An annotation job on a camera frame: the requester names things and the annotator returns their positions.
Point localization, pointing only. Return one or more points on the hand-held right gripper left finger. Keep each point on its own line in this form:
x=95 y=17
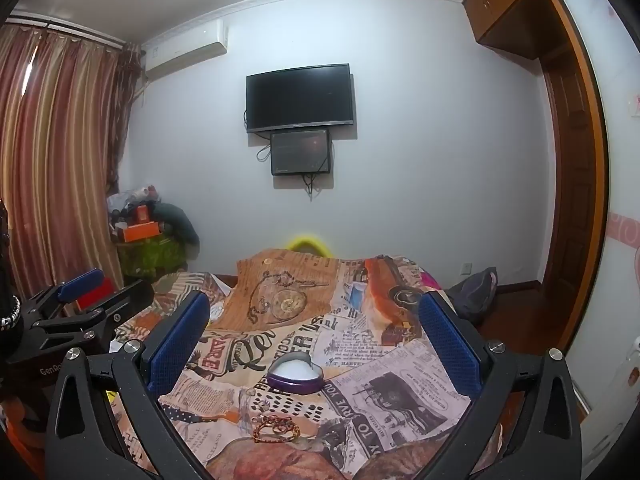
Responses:
x=180 y=342

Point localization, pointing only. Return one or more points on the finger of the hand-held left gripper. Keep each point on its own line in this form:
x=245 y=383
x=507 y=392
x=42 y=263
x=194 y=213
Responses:
x=115 y=307
x=80 y=280

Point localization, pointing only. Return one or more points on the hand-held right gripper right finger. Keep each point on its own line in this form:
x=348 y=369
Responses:
x=450 y=342

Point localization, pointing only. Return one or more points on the purple heart-shaped tin box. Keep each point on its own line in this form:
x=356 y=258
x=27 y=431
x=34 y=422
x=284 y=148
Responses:
x=295 y=375

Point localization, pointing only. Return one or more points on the gold rings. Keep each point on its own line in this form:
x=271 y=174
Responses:
x=275 y=430

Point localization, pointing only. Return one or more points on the red chair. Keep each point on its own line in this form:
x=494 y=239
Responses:
x=95 y=300

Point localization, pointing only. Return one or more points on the dark grey bag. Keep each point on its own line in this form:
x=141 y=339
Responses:
x=475 y=295

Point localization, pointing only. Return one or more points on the green patterned cloth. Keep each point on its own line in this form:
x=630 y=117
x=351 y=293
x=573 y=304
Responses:
x=150 y=257

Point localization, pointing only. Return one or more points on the bright pink cloth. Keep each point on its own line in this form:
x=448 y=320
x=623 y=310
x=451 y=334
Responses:
x=431 y=280

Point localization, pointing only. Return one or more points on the orange cardboard box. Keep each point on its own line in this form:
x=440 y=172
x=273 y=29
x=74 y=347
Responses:
x=142 y=232

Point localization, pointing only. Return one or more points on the pile of clutter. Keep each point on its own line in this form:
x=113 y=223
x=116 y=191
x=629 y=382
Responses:
x=131 y=202

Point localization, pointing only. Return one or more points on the dark grey plush cushion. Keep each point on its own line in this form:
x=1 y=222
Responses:
x=180 y=227

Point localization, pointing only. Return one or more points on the striped brown curtain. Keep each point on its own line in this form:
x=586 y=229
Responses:
x=55 y=160

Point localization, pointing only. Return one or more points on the newspaper print blanket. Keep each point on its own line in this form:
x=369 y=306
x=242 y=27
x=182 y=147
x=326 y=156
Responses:
x=325 y=320

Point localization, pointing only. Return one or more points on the yellow plastic basin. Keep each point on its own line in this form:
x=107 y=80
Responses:
x=306 y=244

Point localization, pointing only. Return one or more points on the brown wooden door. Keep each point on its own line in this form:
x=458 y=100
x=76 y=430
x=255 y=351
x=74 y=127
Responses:
x=572 y=200

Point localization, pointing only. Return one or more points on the white air conditioner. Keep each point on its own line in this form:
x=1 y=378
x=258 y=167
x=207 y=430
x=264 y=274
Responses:
x=185 y=50

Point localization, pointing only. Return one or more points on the white sliding wardrobe door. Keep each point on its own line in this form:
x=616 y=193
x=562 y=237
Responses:
x=615 y=135

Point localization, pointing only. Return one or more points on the wooden overhead cabinet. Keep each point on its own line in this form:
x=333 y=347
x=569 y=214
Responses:
x=510 y=15

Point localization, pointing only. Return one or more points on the white wall socket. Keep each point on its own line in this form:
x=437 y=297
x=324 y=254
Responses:
x=465 y=267

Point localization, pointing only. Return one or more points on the small black wall monitor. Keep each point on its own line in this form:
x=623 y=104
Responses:
x=301 y=152

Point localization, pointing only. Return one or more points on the black wall television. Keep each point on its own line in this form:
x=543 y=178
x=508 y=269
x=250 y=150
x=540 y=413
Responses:
x=300 y=97

